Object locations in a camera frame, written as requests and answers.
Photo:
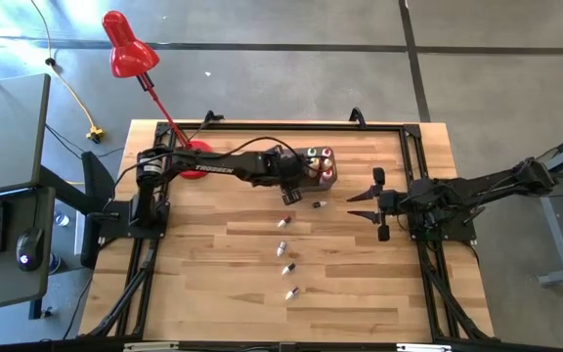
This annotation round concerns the grey metal table frame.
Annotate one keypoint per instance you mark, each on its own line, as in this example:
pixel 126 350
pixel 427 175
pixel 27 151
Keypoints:
pixel 552 230

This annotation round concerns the small white-capped dropper bottle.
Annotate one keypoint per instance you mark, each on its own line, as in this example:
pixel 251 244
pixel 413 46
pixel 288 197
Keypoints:
pixel 288 268
pixel 284 221
pixel 291 293
pixel 319 204
pixel 281 248

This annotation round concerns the large green food coloring bottle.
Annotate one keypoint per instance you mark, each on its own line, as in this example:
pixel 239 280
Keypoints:
pixel 312 151

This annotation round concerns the black aluminium table frame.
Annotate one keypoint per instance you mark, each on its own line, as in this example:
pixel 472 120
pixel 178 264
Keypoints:
pixel 359 126

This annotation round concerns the red desk lamp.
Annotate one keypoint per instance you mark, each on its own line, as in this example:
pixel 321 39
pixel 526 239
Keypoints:
pixel 130 54

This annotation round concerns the computer monitor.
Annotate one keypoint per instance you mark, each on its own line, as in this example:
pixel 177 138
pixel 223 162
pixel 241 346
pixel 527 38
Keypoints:
pixel 8 132

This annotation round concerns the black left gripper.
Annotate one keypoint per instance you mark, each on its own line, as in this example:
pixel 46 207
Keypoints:
pixel 286 171

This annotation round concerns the large red food coloring bottle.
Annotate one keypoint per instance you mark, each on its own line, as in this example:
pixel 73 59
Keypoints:
pixel 327 175
pixel 327 151

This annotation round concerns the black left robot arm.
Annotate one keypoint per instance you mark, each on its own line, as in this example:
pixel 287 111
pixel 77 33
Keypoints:
pixel 213 168

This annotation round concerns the black computer mouse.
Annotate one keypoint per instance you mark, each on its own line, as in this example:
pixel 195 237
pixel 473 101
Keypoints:
pixel 30 249

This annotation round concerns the black clamp hook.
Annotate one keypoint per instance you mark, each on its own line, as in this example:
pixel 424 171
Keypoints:
pixel 357 117
pixel 213 117

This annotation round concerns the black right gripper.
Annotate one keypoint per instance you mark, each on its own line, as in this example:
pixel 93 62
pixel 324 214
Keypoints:
pixel 395 205

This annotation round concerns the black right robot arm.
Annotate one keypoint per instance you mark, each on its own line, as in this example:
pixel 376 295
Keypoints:
pixel 487 183

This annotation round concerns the large yellow food coloring bottle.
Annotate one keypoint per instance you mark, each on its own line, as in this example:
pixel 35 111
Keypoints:
pixel 327 163

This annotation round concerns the silver metal bracket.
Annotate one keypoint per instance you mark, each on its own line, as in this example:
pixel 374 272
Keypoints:
pixel 424 347
pixel 150 346

